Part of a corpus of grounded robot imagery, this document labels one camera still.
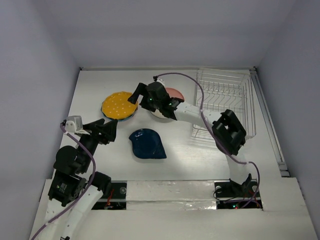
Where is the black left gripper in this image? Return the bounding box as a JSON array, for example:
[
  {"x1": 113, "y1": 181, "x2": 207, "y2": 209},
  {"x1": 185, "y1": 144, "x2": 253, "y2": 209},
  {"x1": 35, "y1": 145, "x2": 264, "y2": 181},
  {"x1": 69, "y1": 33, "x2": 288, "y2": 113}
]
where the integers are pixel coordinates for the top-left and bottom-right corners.
[{"x1": 78, "y1": 117, "x2": 118, "y2": 171}]

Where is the blue polka dot plate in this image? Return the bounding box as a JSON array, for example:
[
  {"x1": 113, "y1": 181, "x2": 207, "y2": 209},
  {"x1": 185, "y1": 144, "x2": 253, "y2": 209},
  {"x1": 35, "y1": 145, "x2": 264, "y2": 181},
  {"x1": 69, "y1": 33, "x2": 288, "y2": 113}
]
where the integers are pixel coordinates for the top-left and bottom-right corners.
[{"x1": 100, "y1": 107, "x2": 138, "y2": 122}]

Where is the yellow polka dot plate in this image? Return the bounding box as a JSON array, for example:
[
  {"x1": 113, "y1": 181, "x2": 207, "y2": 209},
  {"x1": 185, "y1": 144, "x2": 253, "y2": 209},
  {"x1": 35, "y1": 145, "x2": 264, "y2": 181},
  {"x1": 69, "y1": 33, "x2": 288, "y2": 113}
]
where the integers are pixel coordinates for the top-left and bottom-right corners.
[{"x1": 101, "y1": 91, "x2": 139, "y2": 119}]

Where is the pink and cream plate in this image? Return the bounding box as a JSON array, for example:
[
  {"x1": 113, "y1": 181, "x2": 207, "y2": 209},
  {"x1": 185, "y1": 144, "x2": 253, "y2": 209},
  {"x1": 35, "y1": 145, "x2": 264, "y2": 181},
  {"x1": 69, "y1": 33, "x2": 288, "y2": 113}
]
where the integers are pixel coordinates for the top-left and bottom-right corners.
[{"x1": 150, "y1": 87, "x2": 185, "y2": 119}]

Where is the dark blue leaf plate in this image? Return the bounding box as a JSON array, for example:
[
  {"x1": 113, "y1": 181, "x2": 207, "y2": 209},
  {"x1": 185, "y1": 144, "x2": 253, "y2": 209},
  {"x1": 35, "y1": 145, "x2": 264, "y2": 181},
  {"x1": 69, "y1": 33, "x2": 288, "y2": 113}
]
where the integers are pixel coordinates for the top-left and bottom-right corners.
[{"x1": 128, "y1": 128, "x2": 167, "y2": 160}]

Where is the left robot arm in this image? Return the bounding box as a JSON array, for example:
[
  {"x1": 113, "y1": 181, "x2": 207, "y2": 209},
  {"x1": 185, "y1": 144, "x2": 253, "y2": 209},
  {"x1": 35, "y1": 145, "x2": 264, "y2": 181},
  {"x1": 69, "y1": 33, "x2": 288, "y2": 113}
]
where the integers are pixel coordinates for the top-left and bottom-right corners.
[{"x1": 39, "y1": 115, "x2": 118, "y2": 240}]

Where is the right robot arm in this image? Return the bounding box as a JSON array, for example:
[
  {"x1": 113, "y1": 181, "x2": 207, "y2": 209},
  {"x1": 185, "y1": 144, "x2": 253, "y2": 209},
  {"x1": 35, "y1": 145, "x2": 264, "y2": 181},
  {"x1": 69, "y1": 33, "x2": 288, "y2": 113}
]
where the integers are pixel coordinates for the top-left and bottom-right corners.
[{"x1": 127, "y1": 81, "x2": 252, "y2": 198}]

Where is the silver foil strip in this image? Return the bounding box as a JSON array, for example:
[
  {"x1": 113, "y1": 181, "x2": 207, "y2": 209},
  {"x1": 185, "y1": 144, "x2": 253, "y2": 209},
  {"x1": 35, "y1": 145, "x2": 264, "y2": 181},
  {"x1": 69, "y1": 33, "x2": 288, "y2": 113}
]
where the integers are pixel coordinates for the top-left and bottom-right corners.
[{"x1": 125, "y1": 180, "x2": 217, "y2": 211}]

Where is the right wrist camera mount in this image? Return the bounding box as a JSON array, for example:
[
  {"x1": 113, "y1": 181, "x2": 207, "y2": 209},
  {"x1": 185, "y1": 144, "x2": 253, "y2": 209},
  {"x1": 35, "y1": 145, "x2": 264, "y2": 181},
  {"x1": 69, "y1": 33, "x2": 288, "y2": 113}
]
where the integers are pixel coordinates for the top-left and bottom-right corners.
[{"x1": 153, "y1": 75, "x2": 165, "y2": 86}]

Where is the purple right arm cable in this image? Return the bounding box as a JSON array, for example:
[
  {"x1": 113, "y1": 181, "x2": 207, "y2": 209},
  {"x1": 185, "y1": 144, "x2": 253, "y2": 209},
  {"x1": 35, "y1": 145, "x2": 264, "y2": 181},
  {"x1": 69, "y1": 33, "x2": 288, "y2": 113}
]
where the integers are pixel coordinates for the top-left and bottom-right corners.
[{"x1": 152, "y1": 71, "x2": 261, "y2": 209}]

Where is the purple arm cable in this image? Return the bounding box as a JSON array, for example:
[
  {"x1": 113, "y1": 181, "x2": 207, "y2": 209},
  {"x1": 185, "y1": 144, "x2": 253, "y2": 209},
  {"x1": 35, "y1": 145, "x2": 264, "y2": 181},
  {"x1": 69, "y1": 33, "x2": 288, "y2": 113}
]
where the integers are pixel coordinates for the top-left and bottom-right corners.
[
  {"x1": 152, "y1": 71, "x2": 261, "y2": 209},
  {"x1": 31, "y1": 121, "x2": 98, "y2": 240}
]

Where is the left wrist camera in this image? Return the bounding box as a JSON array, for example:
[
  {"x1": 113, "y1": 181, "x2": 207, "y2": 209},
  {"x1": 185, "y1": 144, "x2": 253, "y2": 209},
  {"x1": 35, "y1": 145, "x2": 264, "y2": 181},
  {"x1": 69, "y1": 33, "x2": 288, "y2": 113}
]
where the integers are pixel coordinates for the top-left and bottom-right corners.
[{"x1": 62, "y1": 115, "x2": 83, "y2": 133}]

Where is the wire dish rack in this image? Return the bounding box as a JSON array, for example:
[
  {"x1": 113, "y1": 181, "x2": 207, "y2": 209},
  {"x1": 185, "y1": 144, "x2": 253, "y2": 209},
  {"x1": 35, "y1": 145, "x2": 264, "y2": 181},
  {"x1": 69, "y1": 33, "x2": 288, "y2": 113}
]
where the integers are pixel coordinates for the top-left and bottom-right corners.
[{"x1": 193, "y1": 68, "x2": 257, "y2": 140}]

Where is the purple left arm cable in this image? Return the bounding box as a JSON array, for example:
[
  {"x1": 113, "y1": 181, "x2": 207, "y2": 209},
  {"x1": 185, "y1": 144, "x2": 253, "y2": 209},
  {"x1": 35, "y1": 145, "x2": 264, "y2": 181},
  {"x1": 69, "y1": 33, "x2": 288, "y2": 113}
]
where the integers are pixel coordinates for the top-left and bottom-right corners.
[{"x1": 31, "y1": 121, "x2": 98, "y2": 240}]

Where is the aluminium edge rail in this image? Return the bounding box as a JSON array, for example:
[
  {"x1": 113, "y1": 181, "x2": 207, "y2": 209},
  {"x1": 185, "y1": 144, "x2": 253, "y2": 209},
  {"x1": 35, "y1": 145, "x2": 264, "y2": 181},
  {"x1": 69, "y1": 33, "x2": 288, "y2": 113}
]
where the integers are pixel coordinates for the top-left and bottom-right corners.
[{"x1": 250, "y1": 69, "x2": 291, "y2": 178}]

